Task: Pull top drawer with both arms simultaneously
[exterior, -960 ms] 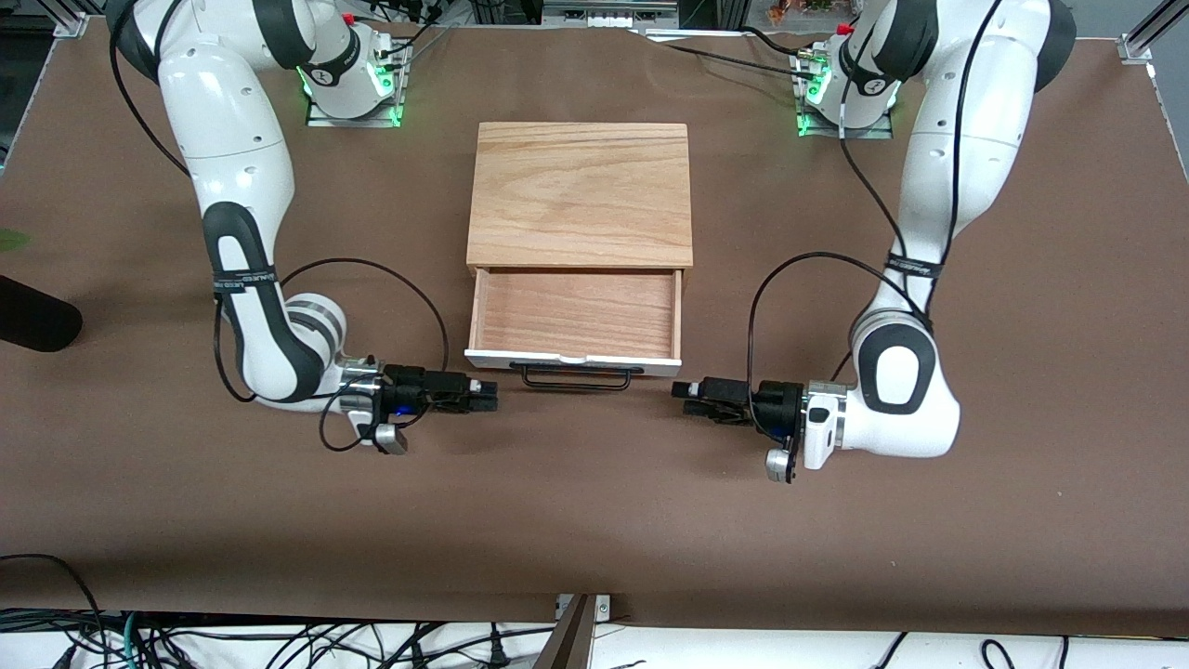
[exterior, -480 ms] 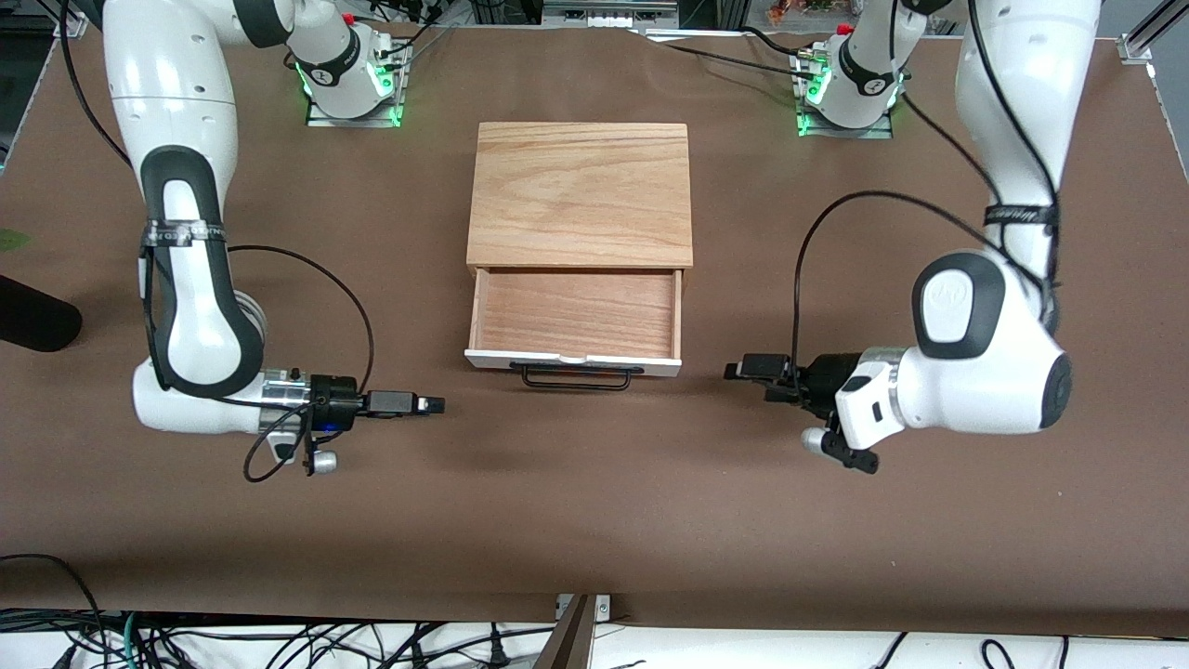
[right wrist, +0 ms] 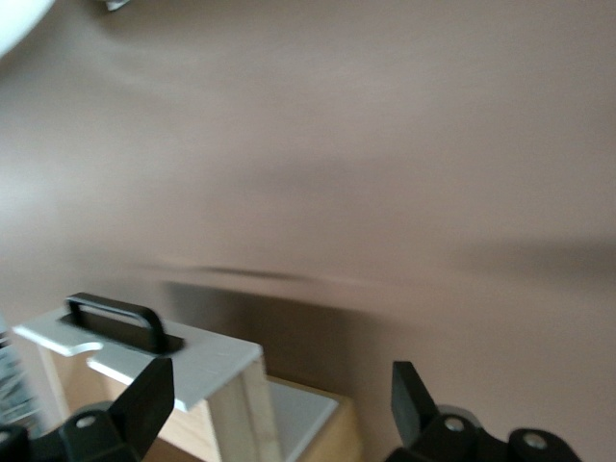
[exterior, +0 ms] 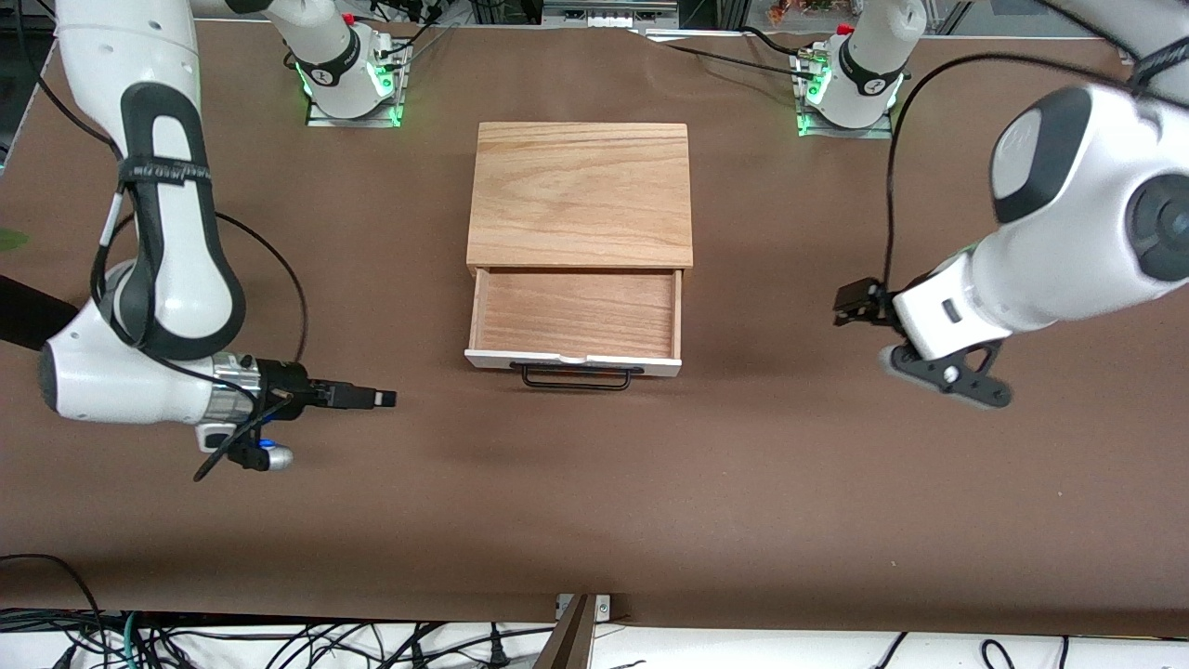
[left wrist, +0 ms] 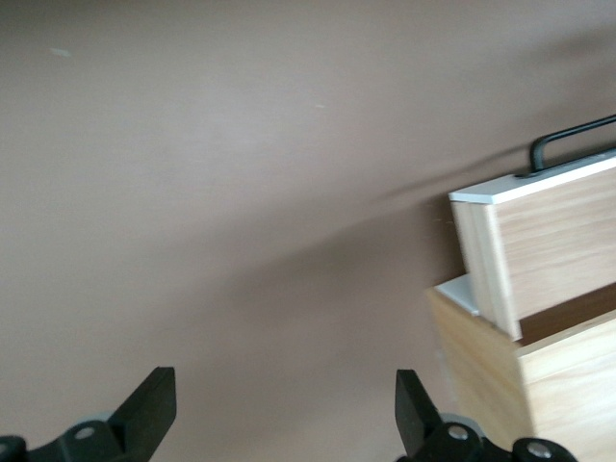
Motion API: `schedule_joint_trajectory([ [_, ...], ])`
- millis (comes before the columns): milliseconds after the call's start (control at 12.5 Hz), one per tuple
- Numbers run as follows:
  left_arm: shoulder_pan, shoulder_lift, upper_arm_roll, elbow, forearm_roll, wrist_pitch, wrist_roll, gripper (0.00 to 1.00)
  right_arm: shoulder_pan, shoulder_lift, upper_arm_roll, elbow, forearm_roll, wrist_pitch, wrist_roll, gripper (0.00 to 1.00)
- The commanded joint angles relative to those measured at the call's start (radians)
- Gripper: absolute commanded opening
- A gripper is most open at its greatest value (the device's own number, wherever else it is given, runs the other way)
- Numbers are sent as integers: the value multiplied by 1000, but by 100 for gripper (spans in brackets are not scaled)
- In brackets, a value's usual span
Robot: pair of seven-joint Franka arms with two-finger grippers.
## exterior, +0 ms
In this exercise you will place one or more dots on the small metal bracket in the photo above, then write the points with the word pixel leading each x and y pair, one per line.
pixel 602 606

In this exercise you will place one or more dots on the black cylinder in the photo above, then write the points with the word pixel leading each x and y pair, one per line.
pixel 23 311

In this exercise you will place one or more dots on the wooden drawer cabinet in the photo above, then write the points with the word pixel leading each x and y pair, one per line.
pixel 581 190

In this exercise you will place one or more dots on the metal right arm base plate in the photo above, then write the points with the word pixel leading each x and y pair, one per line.
pixel 320 119

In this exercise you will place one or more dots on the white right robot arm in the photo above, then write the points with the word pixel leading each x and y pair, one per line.
pixel 176 269

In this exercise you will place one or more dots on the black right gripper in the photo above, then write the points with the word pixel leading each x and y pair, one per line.
pixel 283 382

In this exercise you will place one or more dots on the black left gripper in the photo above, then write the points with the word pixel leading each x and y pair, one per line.
pixel 859 301

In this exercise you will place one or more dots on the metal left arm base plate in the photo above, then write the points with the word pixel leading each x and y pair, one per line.
pixel 882 128

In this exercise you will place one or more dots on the green leaf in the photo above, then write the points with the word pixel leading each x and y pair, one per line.
pixel 11 240

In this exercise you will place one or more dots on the grey slanted beam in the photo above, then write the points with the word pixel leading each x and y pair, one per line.
pixel 567 646

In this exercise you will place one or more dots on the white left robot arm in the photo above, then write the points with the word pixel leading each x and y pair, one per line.
pixel 1087 232

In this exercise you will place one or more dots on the grey metal rack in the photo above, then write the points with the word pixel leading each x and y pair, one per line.
pixel 608 11

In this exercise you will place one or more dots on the brown table mat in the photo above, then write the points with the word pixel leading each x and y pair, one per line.
pixel 594 483

